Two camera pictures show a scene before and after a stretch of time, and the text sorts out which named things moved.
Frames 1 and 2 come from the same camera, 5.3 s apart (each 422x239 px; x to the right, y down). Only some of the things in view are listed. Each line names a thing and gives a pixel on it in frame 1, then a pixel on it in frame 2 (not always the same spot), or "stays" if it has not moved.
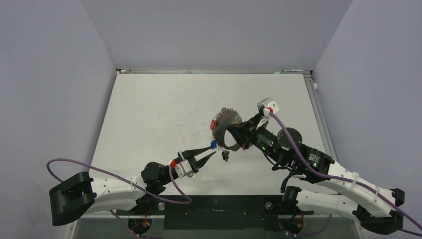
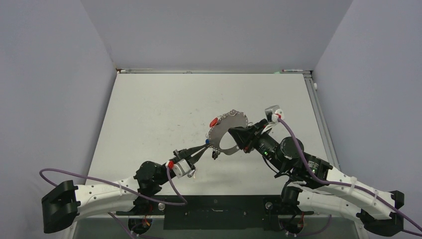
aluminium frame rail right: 310,82 stays
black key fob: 225,155 -> 214,155
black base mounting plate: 219,212 stays
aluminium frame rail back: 124,70 stays
